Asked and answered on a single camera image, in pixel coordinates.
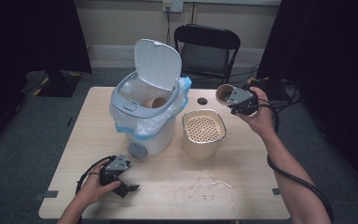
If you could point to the person's right hand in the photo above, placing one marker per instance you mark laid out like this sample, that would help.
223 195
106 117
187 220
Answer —
264 119

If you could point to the grey tape strip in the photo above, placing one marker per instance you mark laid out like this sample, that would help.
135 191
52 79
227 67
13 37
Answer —
276 191
47 194

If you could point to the white trash can lid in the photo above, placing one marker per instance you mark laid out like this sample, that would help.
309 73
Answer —
158 62

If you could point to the translucent blue-edged trash bag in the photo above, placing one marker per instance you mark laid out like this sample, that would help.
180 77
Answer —
149 125

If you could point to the grey trash can pedal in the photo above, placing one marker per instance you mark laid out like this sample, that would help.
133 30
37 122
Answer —
136 150

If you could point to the white pedal trash can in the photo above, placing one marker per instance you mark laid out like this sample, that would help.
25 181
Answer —
162 141

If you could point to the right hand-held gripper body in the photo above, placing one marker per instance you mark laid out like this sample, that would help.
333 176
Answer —
240 97

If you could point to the white strand scrap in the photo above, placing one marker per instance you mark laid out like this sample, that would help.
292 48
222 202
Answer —
220 182

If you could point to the black tape strip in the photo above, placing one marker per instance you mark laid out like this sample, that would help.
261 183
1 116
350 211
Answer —
70 121

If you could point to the black table grommet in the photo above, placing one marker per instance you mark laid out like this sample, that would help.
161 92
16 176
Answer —
202 101

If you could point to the scattered pale crumbs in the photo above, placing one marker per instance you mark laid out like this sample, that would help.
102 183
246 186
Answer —
203 196

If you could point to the black folding chair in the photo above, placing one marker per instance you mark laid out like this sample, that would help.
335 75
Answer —
205 57

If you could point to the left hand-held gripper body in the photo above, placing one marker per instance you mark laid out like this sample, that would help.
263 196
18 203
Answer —
117 164

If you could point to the black curtain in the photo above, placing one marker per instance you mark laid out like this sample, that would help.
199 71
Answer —
28 37
338 62

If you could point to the beige strainer bucket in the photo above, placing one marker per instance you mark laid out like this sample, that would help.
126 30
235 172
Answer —
203 128

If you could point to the white wall socket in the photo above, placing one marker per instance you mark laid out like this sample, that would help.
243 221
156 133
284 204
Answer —
177 6

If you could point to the black stand base yellow tape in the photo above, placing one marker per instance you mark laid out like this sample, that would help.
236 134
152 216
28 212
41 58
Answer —
59 84
278 91

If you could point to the person's left hand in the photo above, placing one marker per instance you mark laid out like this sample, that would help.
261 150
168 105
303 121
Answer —
91 188

